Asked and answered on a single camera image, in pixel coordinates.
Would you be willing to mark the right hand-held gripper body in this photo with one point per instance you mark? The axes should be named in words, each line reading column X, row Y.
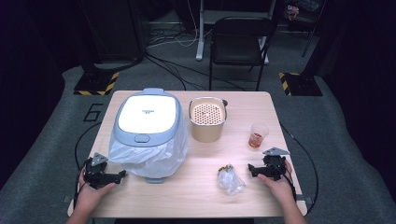
column 274, row 166

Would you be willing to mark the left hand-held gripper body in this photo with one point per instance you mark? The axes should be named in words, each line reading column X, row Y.
column 95, row 175

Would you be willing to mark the clear plastic wrapper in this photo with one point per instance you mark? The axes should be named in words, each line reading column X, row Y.
column 229, row 182

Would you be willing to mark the clear plastic cup with red residue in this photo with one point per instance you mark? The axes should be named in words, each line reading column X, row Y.
column 257, row 137

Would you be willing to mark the white plastic bin liner bag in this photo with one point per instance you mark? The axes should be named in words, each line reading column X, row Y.
column 155, row 160

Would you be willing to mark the beige container with perforated strainer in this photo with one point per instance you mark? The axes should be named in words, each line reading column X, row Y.
column 207, row 130

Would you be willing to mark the grey-blue lidded trash bin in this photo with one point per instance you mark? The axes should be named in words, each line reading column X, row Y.
column 146, row 116

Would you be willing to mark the person's left hand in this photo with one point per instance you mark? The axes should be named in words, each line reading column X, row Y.
column 90, row 196

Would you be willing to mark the person's right hand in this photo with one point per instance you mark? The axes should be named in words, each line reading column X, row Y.
column 280, row 186

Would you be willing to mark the black folding chair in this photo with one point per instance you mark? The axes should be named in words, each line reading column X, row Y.
column 239, row 46

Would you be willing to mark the black base plate with hazard stripes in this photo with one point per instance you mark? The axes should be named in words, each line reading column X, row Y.
column 95, row 84
column 300, row 85

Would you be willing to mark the white desk frame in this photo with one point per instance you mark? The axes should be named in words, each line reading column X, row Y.
column 200, row 37

